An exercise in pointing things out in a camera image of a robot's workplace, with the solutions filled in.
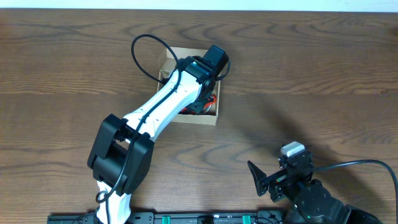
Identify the cardboard box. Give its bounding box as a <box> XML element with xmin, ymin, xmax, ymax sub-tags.
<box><xmin>158</xmin><ymin>47</ymin><xmax>221</xmax><ymax>126</ymax></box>

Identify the orange utility knife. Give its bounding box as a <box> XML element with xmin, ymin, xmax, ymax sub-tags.
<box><xmin>180</xmin><ymin>94</ymin><xmax>217</xmax><ymax>115</ymax></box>

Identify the white tape roll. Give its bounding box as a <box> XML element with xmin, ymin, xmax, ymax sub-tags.
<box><xmin>200</xmin><ymin>103</ymin><xmax>214</xmax><ymax>115</ymax></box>

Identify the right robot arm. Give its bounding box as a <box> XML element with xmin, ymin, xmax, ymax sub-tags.
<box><xmin>248</xmin><ymin>149</ymin><xmax>381</xmax><ymax>224</ymax></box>

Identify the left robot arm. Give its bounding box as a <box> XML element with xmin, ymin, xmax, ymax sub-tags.
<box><xmin>87</xmin><ymin>45</ymin><xmax>229</xmax><ymax>223</ymax></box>

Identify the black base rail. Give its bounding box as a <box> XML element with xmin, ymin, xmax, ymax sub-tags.
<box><xmin>47</xmin><ymin>210</ymin><xmax>286</xmax><ymax>224</ymax></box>

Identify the left black cable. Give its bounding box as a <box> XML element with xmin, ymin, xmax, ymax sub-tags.
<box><xmin>95</xmin><ymin>34</ymin><xmax>233</xmax><ymax>224</ymax></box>

